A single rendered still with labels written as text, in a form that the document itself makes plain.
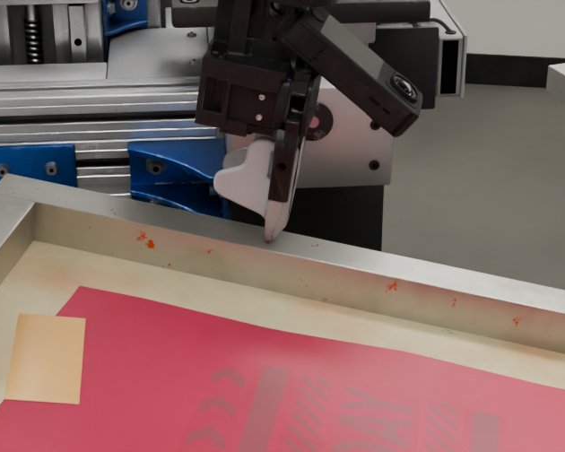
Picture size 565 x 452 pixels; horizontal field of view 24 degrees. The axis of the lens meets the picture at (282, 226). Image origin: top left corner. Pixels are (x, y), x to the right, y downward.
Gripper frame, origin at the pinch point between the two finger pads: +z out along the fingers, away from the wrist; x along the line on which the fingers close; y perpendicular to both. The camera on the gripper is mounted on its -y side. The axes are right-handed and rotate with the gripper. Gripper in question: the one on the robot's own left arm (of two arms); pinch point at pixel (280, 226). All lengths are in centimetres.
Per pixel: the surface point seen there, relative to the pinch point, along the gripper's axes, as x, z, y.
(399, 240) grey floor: -224, 112, -13
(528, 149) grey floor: -294, 107, -47
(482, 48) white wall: -353, 97, -29
